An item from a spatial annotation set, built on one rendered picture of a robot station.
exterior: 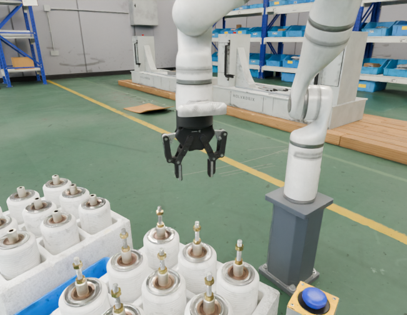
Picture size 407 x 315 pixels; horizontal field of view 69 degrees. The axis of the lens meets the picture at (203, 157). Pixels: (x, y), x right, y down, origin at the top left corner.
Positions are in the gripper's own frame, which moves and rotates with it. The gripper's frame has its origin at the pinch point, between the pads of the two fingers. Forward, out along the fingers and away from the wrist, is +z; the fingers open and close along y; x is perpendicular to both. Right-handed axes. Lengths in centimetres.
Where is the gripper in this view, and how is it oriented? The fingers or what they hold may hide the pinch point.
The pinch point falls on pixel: (195, 172)
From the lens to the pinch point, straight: 64.6
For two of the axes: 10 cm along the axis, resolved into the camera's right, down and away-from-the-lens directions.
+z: 0.0, 9.3, 3.7
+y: -9.6, 1.0, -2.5
